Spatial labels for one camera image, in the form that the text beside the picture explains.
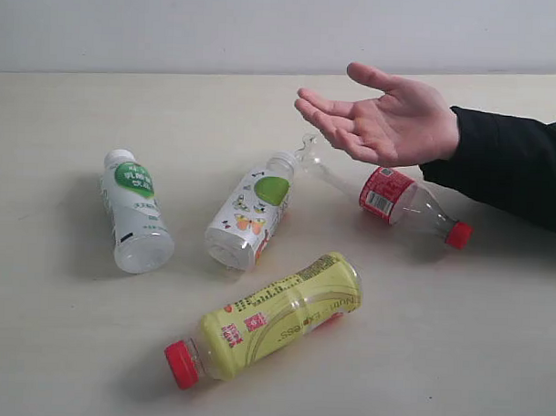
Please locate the white bottle green label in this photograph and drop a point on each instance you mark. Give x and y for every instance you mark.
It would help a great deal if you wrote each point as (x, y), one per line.
(142, 242)

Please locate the black sleeved forearm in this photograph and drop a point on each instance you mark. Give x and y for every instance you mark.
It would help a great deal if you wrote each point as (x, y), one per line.
(504, 161)

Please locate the person's open bare hand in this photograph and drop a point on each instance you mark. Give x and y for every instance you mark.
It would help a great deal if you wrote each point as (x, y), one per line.
(409, 124)

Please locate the clear bottle red label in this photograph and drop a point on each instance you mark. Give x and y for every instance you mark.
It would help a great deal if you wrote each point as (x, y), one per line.
(393, 197)

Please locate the clear bottle butterfly label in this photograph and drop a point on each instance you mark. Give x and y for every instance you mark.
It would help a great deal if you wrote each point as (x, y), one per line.
(242, 227)

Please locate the yellow label bottle red cap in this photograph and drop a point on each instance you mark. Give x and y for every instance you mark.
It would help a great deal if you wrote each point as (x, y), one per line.
(232, 338)

